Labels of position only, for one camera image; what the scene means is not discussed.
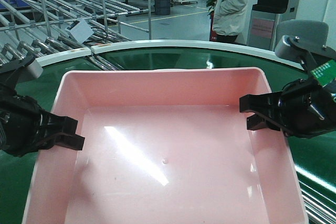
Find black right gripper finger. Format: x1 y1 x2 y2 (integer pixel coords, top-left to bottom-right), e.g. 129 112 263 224
239 92 281 114
246 114 284 131

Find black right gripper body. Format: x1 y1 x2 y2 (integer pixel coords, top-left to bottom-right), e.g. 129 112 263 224
278 78 335 138

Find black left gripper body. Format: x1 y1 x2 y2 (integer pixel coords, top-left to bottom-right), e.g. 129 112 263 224
1 83 49 157

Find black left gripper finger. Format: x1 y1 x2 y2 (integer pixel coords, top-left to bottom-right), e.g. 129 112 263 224
39 134 85 151
41 112 78 136

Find pink plastic bin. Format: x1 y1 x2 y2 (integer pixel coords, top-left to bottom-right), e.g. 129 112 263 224
23 67 308 223

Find black waste bin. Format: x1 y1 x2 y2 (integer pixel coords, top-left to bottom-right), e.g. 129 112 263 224
154 0 171 15

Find green circuit board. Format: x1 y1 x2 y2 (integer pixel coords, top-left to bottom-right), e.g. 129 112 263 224
310 59 335 87

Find green circular conveyor belt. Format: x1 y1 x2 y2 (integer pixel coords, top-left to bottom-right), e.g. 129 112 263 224
1 47 335 223

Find white outer conveyor rim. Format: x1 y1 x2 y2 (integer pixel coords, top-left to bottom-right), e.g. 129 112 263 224
36 39 302 70

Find grey upholstered chair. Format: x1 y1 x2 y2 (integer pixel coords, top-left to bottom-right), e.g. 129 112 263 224
273 19 329 51

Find white control box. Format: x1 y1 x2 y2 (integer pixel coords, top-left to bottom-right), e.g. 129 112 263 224
65 18 93 44

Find steel conveyor rollers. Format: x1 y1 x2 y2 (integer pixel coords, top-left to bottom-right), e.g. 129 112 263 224
301 187 335 223

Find steel roller rack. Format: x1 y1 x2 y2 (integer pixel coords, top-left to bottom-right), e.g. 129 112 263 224
1 0 152 70

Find person in white jacket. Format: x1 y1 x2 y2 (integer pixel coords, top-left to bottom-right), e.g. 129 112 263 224
212 0 248 44

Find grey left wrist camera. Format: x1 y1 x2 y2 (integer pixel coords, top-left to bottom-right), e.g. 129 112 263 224
18 59 43 83

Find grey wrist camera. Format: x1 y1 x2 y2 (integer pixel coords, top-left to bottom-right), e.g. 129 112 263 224
275 35 303 63
18 59 43 83

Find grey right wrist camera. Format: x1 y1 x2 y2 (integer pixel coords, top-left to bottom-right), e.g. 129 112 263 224
275 35 303 63

